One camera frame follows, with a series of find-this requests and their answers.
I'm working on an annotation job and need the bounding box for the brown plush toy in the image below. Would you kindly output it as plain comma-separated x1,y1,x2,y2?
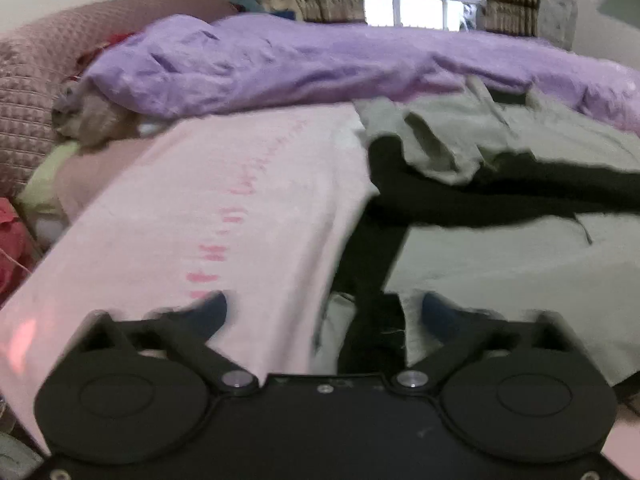
51,79,141,150

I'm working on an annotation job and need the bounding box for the red cloth beside bed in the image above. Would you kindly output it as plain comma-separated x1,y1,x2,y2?
0,197,36,304

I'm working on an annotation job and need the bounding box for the maroon quilted headboard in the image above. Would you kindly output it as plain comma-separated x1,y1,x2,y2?
1,0,238,197

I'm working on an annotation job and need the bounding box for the green pillow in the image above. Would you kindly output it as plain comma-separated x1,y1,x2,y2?
16,141,80,216

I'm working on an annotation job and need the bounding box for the pink cartoon bed sheet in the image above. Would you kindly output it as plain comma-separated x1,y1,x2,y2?
1,104,372,442

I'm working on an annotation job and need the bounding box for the purple duvet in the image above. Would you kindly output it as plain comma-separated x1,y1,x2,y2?
82,13,639,132

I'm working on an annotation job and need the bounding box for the grey and black jacket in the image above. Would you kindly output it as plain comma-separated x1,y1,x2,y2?
311,77,639,399

